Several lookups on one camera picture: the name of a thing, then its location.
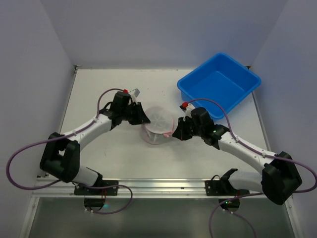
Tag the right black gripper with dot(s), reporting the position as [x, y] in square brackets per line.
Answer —
[186, 129]

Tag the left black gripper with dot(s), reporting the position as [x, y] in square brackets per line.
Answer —
[134, 113]

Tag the white mesh laundry bag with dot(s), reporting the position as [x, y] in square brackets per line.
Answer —
[161, 127]

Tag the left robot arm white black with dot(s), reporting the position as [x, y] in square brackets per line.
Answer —
[61, 157]

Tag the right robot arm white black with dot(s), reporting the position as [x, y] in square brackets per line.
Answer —
[275, 175]

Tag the blue plastic tub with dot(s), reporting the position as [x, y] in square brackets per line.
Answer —
[221, 79]

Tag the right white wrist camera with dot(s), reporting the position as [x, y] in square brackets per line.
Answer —
[188, 110]

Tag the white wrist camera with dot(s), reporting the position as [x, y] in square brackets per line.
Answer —
[188, 110]
[134, 94]

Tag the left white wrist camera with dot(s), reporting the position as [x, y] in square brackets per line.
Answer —
[134, 94]

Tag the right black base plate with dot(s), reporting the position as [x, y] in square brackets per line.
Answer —
[213, 187]

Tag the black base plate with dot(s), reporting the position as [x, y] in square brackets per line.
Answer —
[101, 188]
[213, 187]

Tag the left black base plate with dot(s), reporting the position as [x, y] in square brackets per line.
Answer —
[101, 188]

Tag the aluminium mounting rail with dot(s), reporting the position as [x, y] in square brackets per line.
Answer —
[141, 188]

